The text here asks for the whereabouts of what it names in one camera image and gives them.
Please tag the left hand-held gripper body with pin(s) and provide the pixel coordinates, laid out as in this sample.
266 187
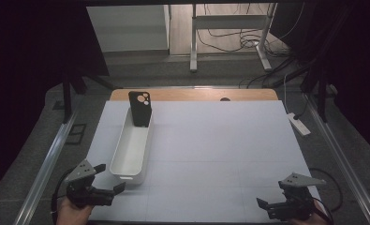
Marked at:
82 189

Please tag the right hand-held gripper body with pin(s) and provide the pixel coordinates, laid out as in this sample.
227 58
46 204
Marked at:
295 200

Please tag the long white plastic bin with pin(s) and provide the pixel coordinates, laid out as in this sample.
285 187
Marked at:
131 150

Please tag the black phone case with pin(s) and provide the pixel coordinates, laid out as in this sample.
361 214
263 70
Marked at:
140 109

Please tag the person's left hand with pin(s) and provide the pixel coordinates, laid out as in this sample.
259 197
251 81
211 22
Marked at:
71 214

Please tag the person's right hand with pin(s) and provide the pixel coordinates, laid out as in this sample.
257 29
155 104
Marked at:
318 217

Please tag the white power strip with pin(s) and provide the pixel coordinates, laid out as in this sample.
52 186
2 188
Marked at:
299 124

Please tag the white table mat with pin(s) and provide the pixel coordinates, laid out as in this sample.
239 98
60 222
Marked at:
229 146

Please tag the black metal stand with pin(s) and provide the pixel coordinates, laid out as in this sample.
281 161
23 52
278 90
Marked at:
321 93
67 97

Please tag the dark round table grommet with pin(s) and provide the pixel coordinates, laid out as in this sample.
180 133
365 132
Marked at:
225 99

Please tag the black curtain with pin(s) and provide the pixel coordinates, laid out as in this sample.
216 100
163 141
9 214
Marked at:
357 68
26 78

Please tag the white cabinet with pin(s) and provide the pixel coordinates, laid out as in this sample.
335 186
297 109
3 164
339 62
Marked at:
129 28

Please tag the aluminium rail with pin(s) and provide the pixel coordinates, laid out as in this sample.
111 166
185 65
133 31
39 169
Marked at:
45 168
345 162

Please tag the white desk frame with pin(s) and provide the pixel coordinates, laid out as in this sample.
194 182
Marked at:
228 22

